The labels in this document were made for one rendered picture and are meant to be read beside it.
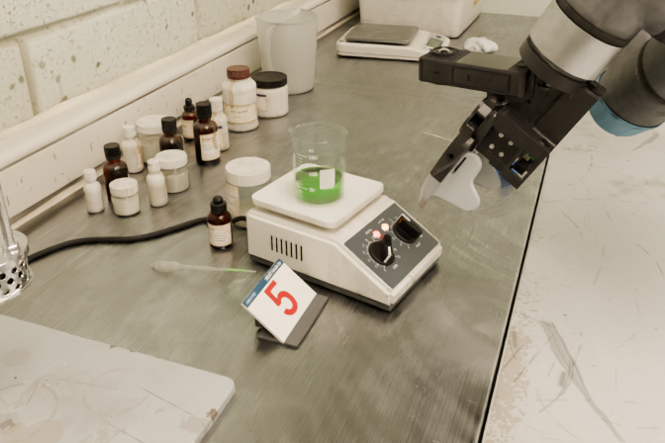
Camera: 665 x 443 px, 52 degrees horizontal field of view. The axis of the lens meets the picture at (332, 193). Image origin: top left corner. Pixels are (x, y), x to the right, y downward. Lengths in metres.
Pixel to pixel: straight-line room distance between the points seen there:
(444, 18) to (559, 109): 1.23
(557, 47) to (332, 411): 0.37
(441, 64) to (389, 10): 1.23
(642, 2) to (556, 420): 0.36
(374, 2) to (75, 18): 0.99
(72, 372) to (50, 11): 0.55
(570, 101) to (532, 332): 0.25
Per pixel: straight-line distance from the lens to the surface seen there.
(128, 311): 0.78
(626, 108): 0.73
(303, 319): 0.73
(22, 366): 0.73
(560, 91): 0.66
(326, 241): 0.75
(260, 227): 0.80
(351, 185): 0.82
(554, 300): 0.81
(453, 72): 0.68
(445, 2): 1.86
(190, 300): 0.79
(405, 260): 0.77
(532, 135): 0.66
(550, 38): 0.63
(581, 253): 0.91
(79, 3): 1.11
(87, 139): 1.07
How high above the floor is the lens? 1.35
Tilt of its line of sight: 27 degrees down
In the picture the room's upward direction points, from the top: straight up
